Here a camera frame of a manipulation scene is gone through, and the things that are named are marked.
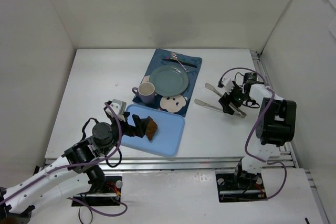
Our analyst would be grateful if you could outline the silver metal tongs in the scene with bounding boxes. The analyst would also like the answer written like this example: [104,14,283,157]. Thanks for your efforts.
[194,82,247,118]

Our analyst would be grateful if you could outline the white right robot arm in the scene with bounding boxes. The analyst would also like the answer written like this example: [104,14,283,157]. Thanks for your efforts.
[218,72,297,183]

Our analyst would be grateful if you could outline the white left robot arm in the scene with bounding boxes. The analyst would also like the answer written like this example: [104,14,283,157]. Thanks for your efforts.
[1,115,157,215]

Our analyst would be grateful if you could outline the light blue plastic tray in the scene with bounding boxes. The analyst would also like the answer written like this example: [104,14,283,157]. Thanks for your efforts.
[121,104,185,157]

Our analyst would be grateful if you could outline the lavender ceramic mug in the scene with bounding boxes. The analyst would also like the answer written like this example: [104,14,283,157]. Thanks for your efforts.
[132,82,155,104]

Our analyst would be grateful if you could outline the dark blue bear placemat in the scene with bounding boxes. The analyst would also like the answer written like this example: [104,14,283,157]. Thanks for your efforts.
[141,49,202,117]

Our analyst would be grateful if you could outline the teal green ceramic plate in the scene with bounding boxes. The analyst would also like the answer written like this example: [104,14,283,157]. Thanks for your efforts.
[149,66,189,97]

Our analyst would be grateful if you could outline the silver metal spoon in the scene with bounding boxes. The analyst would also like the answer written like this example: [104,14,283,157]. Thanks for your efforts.
[171,52,189,72]

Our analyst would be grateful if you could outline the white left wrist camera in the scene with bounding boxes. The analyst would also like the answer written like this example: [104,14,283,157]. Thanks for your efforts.
[103,99,129,122]

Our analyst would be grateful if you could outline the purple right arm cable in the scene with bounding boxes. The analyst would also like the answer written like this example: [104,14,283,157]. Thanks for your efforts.
[219,68,287,200]

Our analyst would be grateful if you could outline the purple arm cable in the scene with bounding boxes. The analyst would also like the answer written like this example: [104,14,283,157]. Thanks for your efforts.
[219,68,287,200]
[0,104,128,217]

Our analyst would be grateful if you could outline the aluminium right side rail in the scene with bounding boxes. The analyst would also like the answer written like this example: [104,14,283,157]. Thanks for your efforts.
[250,51,329,223]

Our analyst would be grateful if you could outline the black handled knife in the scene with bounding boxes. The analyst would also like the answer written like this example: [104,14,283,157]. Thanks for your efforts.
[162,58,198,68]

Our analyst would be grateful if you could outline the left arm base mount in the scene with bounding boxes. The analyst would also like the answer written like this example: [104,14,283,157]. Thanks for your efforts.
[73,175,123,207]

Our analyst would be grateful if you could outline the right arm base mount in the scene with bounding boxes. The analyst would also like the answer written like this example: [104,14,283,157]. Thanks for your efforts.
[215,173,267,203]

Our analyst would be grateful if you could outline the aluminium table edge rail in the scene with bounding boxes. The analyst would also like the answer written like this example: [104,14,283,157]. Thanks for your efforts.
[43,157,297,173]

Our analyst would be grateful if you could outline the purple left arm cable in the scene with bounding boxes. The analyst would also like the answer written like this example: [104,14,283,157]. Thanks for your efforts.
[0,104,128,217]

